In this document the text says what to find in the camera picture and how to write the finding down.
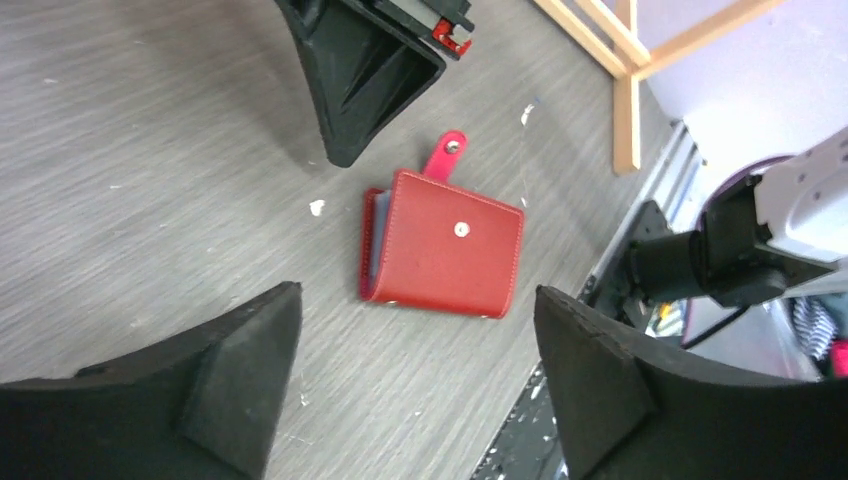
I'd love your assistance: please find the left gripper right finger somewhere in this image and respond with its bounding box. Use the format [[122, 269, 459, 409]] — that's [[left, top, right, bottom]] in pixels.
[[533, 284, 848, 480]]

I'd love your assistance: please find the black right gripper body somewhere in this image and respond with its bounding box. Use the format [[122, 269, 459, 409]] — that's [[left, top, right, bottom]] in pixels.
[[372, 0, 475, 60]]

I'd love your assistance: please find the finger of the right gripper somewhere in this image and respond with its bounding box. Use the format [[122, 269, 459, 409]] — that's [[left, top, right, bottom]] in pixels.
[[276, 0, 446, 168]]

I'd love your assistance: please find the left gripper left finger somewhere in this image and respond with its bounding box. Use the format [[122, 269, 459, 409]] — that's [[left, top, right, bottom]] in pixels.
[[1, 282, 302, 479]]

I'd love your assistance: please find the red leather card holder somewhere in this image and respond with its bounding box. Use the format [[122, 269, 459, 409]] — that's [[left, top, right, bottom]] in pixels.
[[359, 130, 524, 319]]

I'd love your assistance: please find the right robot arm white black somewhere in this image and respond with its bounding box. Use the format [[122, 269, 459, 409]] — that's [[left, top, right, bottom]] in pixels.
[[279, 1, 830, 318]]

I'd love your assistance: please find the pile of clothes outside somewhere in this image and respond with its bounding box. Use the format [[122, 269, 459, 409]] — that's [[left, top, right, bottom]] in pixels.
[[790, 292, 847, 379]]

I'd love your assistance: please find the wooden rack frame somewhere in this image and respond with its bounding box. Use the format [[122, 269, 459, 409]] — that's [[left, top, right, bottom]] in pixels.
[[535, 0, 781, 176]]

